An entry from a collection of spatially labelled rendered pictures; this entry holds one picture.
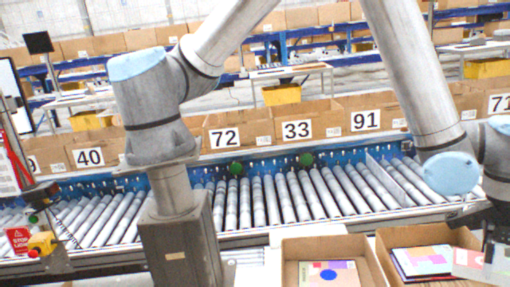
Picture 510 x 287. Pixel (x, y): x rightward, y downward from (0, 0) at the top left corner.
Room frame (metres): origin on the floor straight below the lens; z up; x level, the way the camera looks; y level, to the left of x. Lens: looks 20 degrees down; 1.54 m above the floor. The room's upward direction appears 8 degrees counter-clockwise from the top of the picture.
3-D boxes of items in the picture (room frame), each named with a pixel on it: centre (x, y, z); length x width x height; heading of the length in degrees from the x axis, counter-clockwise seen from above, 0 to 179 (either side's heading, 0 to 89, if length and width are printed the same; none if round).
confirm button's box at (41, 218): (1.14, 0.88, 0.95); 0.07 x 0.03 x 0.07; 89
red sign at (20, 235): (1.15, 0.95, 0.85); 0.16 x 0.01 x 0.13; 89
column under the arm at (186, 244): (0.86, 0.25, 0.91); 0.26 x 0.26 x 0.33; 86
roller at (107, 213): (1.45, 0.79, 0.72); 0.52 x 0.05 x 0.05; 179
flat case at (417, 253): (0.83, -0.50, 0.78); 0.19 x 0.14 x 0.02; 86
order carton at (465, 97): (1.87, -1.11, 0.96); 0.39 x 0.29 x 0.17; 89
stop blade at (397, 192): (1.42, -0.61, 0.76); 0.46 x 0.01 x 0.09; 179
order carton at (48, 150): (1.91, 1.23, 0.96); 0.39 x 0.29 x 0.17; 89
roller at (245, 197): (1.44, 0.08, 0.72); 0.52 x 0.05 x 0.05; 179
